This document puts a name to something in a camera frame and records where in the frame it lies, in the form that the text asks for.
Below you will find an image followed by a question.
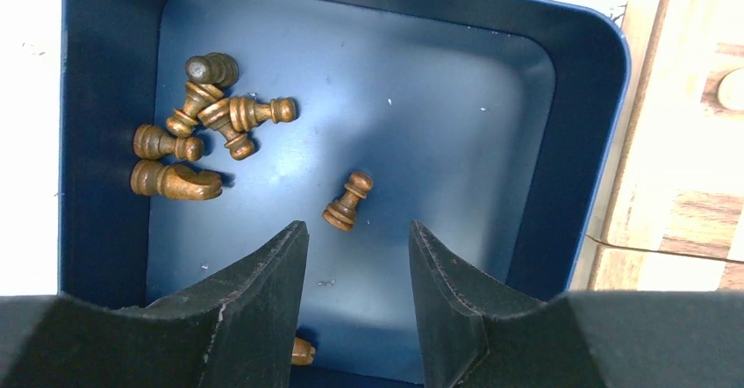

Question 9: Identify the wooden chess board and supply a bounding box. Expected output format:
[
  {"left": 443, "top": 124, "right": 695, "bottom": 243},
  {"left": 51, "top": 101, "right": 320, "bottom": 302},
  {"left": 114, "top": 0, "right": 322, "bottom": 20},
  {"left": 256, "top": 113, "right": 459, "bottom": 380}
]
[{"left": 570, "top": 0, "right": 743, "bottom": 291}]

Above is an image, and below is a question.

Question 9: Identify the dark wooden pawn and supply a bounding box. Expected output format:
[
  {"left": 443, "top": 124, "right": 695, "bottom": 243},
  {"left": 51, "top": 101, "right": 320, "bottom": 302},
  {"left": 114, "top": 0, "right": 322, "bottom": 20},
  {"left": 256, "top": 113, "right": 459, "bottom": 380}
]
[
  {"left": 165, "top": 81, "right": 225, "bottom": 138},
  {"left": 228, "top": 97, "right": 297, "bottom": 132},
  {"left": 322, "top": 171, "right": 374, "bottom": 232},
  {"left": 197, "top": 98, "right": 256, "bottom": 161},
  {"left": 132, "top": 124, "right": 204, "bottom": 162}
]

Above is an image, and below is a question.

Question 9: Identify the light wooden chess piece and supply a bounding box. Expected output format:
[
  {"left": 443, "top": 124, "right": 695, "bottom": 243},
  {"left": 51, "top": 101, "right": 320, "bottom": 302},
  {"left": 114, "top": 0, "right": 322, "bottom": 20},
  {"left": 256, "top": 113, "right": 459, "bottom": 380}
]
[{"left": 716, "top": 68, "right": 744, "bottom": 111}]

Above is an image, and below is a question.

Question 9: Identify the dark wooden piece at edge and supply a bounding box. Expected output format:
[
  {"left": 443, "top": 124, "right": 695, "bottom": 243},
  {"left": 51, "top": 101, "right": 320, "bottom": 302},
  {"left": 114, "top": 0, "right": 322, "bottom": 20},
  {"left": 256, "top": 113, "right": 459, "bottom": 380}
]
[{"left": 291, "top": 337, "right": 316, "bottom": 366}]

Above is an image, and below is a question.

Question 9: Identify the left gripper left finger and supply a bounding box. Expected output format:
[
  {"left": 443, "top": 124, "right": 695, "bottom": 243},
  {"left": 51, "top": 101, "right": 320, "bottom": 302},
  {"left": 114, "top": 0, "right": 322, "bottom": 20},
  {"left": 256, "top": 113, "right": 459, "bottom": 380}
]
[{"left": 1, "top": 221, "right": 309, "bottom": 387}]

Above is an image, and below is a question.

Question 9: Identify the dark wooden rook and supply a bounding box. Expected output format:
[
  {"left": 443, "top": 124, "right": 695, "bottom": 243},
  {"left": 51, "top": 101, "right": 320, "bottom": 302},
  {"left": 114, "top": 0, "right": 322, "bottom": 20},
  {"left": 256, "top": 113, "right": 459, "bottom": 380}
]
[{"left": 184, "top": 52, "right": 240, "bottom": 89}]

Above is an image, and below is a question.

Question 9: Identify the blue square tin tray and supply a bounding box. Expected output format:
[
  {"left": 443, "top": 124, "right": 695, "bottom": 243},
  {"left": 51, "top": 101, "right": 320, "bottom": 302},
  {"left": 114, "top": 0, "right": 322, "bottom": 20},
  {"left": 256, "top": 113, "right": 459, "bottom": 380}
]
[{"left": 59, "top": 0, "right": 629, "bottom": 387}]

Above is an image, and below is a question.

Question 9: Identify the dark wooden knight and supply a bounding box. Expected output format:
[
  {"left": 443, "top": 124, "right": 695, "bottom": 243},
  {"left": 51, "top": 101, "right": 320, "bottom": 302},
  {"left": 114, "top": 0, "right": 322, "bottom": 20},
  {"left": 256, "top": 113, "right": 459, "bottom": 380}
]
[{"left": 130, "top": 160, "right": 223, "bottom": 201}]

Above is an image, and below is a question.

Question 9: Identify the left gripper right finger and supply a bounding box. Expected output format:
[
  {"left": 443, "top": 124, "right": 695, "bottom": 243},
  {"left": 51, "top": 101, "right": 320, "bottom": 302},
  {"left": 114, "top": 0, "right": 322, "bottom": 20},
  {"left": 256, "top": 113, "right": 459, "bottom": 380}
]
[{"left": 409, "top": 221, "right": 743, "bottom": 387}]

